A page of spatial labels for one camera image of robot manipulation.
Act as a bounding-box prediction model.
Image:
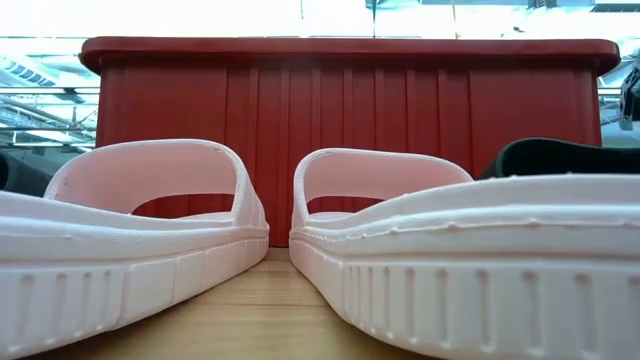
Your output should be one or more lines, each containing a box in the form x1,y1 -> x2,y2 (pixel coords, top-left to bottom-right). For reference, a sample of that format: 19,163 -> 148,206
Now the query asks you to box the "pink rubber slide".
0,138 -> 271,360
288,147 -> 640,360

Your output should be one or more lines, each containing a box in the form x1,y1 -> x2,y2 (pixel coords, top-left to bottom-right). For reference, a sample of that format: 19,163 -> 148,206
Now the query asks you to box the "black rubber slide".
0,149 -> 55,198
477,136 -> 640,181

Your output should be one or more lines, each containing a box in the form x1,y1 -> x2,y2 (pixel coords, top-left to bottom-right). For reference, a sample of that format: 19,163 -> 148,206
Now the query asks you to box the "red plastic bin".
78,35 -> 622,249

